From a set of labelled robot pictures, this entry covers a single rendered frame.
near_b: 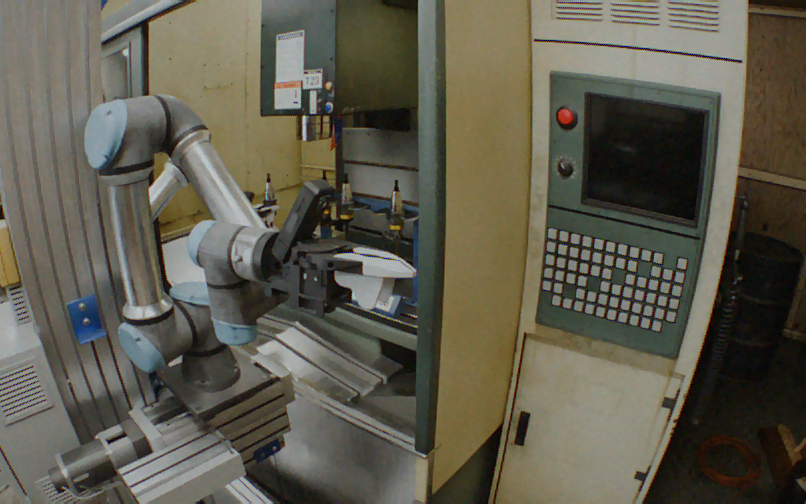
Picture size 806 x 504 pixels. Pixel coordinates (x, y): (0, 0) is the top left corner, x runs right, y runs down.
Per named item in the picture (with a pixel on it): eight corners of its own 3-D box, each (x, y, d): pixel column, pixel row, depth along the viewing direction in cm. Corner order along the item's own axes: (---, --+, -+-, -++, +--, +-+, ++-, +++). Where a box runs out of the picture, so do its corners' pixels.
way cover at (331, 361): (348, 426, 154) (344, 389, 148) (201, 338, 204) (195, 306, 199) (403, 388, 176) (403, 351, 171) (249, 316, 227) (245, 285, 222)
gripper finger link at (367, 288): (411, 313, 60) (342, 298, 63) (415, 263, 58) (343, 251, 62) (399, 321, 57) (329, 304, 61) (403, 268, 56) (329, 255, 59)
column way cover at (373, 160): (419, 242, 241) (419, 133, 224) (342, 224, 268) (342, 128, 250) (425, 239, 245) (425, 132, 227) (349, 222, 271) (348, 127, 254)
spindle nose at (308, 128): (340, 136, 209) (340, 109, 205) (319, 141, 195) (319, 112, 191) (309, 136, 215) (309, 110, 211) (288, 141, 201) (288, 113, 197)
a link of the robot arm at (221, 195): (171, 116, 95) (292, 301, 93) (133, 124, 85) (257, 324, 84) (194, 78, 88) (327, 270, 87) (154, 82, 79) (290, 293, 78)
